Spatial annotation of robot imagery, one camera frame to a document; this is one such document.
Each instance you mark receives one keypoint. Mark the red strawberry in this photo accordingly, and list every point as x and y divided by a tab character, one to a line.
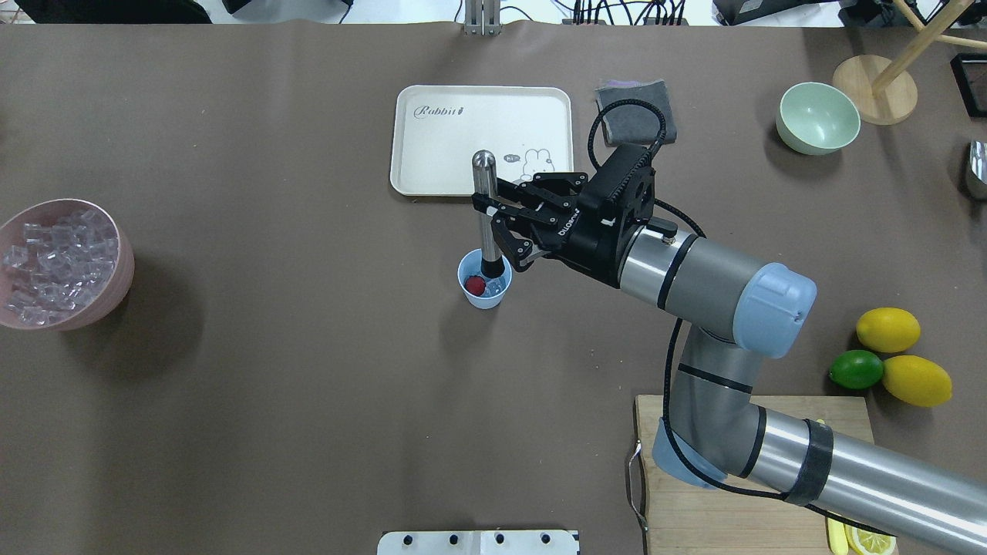
476	285

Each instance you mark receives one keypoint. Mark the bamboo cutting board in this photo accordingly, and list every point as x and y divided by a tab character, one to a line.
683	519

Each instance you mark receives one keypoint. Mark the cream rabbit tray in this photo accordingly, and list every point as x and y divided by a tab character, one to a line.
438	129

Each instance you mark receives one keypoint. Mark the yellow lemon upper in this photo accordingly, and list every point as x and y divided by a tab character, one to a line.
888	329

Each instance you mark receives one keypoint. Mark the lemon slice lower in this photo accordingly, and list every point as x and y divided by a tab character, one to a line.
865	542

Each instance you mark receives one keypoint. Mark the green bowl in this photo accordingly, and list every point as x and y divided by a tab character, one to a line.
816	119

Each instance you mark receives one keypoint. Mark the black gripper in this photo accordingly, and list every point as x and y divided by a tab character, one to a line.
587	239

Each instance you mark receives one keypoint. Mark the dark tray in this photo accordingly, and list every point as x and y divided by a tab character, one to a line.
969	70

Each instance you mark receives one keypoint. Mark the blue plastic cup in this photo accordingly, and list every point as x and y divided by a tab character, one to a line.
471	264

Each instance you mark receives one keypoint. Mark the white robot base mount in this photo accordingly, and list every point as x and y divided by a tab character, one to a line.
480	542

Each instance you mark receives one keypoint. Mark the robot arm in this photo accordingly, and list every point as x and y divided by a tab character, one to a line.
733	314

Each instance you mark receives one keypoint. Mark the yellow lemon lower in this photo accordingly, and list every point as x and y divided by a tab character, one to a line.
917	381

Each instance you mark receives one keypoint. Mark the green lime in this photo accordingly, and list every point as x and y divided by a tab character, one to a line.
856	369

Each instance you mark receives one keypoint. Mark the pink bowl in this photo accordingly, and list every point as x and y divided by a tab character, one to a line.
119	286

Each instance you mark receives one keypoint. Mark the grey folded cloth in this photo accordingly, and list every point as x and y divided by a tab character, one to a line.
632	123

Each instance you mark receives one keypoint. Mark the steel ice scoop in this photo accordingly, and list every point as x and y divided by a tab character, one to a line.
974	176

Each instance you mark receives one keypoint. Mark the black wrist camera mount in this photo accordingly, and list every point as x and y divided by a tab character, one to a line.
622	190

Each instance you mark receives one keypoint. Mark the yellow lemon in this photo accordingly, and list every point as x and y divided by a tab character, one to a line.
917	381
888	329

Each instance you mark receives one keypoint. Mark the wooden cup tree stand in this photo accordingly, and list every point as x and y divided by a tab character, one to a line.
882	90

